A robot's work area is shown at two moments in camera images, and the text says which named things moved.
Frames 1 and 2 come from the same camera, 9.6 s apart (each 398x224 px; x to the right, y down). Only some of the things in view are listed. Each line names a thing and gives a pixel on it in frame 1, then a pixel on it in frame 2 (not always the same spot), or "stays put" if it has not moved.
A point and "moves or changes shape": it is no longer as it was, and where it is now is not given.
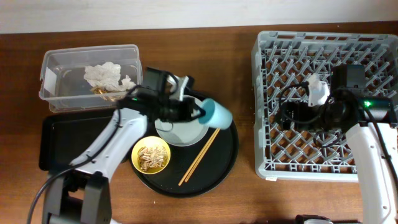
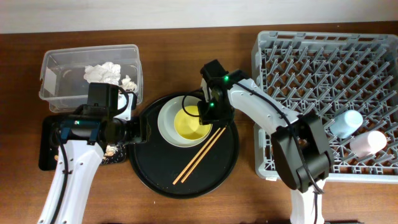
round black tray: [213, 170] stays put
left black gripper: [190, 104] → [136, 122]
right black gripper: [301, 121] → [206, 116]
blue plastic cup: [216, 116] moves or changes shape
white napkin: [107, 76] stays put
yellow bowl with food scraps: [150, 155] → [188, 126]
